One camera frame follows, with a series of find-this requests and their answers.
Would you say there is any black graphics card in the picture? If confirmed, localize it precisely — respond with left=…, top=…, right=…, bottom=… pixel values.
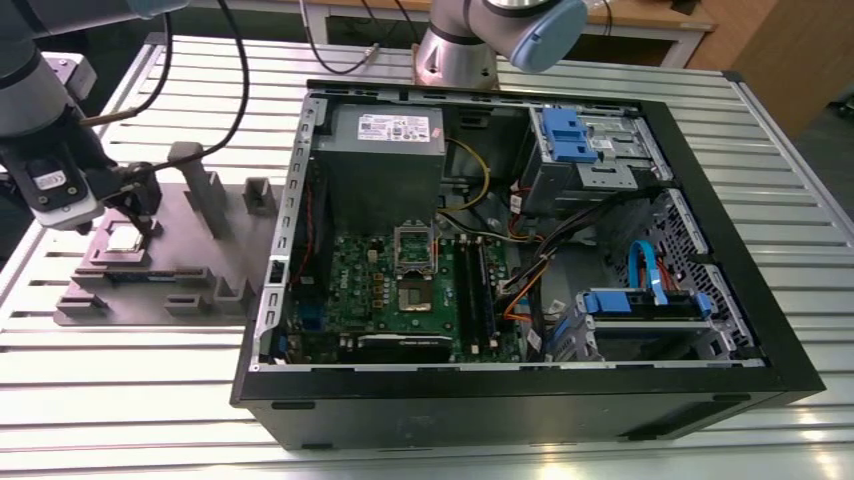
left=337, top=332, right=456, bottom=365

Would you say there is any silver square CPU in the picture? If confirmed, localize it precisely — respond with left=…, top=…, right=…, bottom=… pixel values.
left=105, top=225, right=147, bottom=253

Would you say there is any green motherboard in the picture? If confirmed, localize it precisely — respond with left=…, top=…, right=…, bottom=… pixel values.
left=283, top=232, right=529, bottom=364

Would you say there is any blue flat data wire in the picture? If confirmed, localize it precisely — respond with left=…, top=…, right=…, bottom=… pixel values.
left=629, top=239, right=669, bottom=307

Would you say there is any hard disk in blue carrier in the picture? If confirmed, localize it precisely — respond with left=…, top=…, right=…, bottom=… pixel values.
left=577, top=288, right=713, bottom=321

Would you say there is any brown wooden cabinet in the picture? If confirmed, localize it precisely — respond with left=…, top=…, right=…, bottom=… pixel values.
left=686, top=0, right=854, bottom=139

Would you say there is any black cable with metal plug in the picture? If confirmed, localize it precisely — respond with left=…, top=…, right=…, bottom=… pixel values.
left=79, top=7, right=173, bottom=126

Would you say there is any blue plastic drive latch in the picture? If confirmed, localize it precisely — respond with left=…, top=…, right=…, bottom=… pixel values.
left=541, top=107, right=600, bottom=164

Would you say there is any grey plastic parts rack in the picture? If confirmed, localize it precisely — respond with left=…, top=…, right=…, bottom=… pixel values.
left=53, top=142, right=279, bottom=329

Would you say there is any yellow wire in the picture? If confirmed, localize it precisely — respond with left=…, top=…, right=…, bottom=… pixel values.
left=445, top=137, right=493, bottom=214

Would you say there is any thick black camera cable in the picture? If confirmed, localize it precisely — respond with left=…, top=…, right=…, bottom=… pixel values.
left=123, top=0, right=254, bottom=174

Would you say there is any silver disk bay cage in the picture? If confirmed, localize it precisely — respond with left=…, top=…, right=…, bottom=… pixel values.
left=553, top=287, right=767, bottom=364

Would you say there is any grey power supply unit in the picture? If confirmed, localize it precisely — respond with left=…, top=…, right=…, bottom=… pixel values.
left=311, top=104, right=448, bottom=226

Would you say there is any black RAM slot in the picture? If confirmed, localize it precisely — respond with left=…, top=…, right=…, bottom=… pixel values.
left=473, top=237, right=501, bottom=351
left=457, top=238, right=481, bottom=352

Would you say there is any black wire bundle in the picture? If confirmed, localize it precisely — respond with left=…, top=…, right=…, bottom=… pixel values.
left=500, top=187, right=669, bottom=294

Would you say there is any black open PC case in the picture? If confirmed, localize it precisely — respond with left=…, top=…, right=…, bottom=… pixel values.
left=230, top=77, right=829, bottom=451

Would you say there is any thin loose cable metal tip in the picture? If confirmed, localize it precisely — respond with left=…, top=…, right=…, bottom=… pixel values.
left=298, top=0, right=384, bottom=76

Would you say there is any black CPU socket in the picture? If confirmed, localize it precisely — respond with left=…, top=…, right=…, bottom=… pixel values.
left=398, top=277, right=436, bottom=314

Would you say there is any metal socket cover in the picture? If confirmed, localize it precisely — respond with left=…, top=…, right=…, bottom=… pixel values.
left=394, top=225, right=441, bottom=276

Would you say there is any orange wire bundle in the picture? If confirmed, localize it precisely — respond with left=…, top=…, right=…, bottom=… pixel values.
left=504, top=269, right=556, bottom=324

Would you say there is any thin red wire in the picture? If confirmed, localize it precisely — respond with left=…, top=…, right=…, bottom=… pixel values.
left=298, top=214, right=319, bottom=282

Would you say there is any loose RAM stick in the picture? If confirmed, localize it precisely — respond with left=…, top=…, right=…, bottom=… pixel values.
left=106, top=269, right=181, bottom=282

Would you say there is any wooden desk white frame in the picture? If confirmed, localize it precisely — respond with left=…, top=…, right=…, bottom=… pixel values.
left=299, top=0, right=720, bottom=71

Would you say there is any silver optical drive cage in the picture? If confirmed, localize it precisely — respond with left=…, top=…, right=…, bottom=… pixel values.
left=524, top=104, right=673, bottom=214

